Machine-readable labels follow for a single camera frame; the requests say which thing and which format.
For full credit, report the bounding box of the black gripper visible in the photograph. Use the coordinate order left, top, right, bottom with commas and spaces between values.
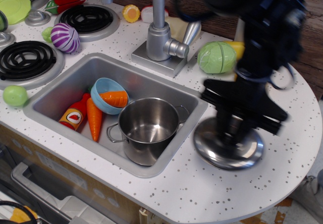
201, 77, 288, 143

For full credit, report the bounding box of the stainless steel pot lid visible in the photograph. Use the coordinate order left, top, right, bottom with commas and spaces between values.
193, 115, 264, 171

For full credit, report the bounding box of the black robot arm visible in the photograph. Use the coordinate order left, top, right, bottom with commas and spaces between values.
175, 0, 306, 144

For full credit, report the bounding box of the green toy cabbage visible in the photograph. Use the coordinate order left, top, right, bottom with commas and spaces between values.
197, 41, 237, 74

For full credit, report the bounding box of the silver toy faucet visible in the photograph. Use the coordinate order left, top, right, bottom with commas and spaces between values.
131, 0, 201, 78

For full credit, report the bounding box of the cream toy cheese wedge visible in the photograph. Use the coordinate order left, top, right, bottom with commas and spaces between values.
165, 17, 201, 45

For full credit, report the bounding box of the orange toy carrot in bowl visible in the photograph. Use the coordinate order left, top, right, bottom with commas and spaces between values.
99, 91, 128, 108

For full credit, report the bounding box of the light blue toy bowl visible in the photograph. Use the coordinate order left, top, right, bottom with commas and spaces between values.
90, 78, 129, 115

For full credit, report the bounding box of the long orange toy carrot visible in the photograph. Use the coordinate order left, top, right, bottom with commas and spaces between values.
86, 98, 102, 142

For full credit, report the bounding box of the red white toy radish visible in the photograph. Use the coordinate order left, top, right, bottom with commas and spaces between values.
141, 5, 161, 23

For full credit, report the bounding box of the yellow toy lemon half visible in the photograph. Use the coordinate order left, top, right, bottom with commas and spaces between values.
122, 5, 140, 23

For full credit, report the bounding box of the red toy ketchup bottle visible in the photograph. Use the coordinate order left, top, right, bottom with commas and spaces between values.
59, 93, 90, 131

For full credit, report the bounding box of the back right black stove burner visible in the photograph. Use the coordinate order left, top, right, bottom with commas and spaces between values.
55, 5, 120, 42

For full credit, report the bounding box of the silver toy sink basin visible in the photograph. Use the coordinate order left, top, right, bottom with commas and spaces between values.
23, 53, 208, 178

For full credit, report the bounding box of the purple striped toy onion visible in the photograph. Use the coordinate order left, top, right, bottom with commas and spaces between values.
50, 23, 80, 53

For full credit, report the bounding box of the small green toy vegetable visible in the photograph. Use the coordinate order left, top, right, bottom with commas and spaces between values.
41, 27, 53, 43

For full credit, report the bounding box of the red toy chili pepper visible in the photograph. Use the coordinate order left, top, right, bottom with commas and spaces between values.
45, 0, 86, 15

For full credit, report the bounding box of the green toy apple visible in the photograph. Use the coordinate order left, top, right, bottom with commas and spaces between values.
3, 85, 28, 106

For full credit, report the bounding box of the front black stove burner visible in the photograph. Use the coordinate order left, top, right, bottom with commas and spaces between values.
1, 41, 65, 90

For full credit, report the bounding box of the silver stove knob upper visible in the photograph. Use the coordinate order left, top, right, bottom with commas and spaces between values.
24, 10, 50, 27

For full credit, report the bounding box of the silver stove knob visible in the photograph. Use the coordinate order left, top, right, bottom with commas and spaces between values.
0, 32, 16, 51
24, 10, 50, 27

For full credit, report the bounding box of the yellow toy on floor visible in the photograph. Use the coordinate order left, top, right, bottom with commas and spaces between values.
10, 206, 38, 223

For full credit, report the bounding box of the silver stove knob lower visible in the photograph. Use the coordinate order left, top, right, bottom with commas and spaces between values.
0, 32, 16, 51

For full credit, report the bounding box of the light green toy plate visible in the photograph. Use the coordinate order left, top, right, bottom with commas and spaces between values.
1, 0, 31, 25

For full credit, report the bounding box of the dark green toy piece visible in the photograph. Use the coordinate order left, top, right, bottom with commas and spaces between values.
0, 11, 8, 32

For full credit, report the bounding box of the right silver support post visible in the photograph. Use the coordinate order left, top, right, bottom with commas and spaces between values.
234, 18, 245, 42

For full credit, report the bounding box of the silver oven door handle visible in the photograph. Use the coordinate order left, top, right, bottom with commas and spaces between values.
11, 162, 88, 221

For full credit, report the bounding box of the black cable on floor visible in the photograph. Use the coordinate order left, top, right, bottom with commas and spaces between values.
0, 200, 38, 222

